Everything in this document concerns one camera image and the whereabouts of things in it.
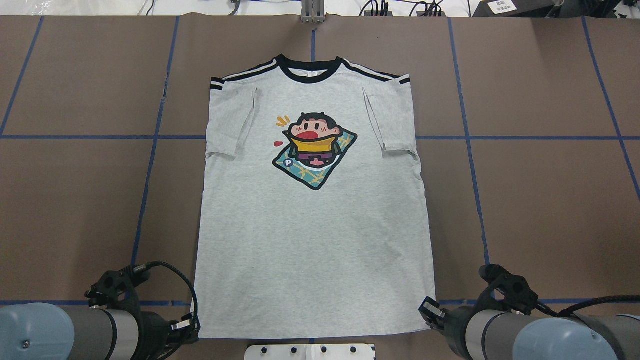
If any grey usb hub near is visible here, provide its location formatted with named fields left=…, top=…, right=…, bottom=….
left=409, top=0, right=446, bottom=18

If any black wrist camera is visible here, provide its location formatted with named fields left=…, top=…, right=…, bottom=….
left=84, top=263, right=151, bottom=313
left=475, top=264, right=538, bottom=316

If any aluminium frame post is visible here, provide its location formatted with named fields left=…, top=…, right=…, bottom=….
left=301, top=0, right=326, bottom=23

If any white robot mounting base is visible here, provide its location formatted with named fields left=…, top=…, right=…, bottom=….
left=244, top=343, right=377, bottom=360

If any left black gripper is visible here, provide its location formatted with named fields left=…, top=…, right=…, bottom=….
left=140, top=311, right=201, bottom=358

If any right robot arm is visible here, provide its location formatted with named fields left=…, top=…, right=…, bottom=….
left=418, top=297, right=640, bottom=360

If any grey cartoon print t-shirt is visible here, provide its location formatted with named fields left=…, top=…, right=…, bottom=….
left=193, top=55, right=435, bottom=340

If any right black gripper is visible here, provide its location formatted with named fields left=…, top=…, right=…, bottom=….
left=418, top=296, right=476, bottom=358

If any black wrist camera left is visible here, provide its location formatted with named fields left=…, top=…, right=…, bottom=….
left=84, top=263, right=151, bottom=313

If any grey usb hub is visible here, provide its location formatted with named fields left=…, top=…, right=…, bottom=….
left=358, top=0, right=393, bottom=18
left=409, top=0, right=446, bottom=18

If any grey usb hub far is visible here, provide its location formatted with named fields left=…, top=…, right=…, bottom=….
left=358, top=0, right=393, bottom=18

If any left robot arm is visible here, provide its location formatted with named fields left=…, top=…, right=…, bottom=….
left=0, top=302, right=201, bottom=360

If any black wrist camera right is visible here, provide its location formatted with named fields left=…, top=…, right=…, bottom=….
left=475, top=264, right=538, bottom=316

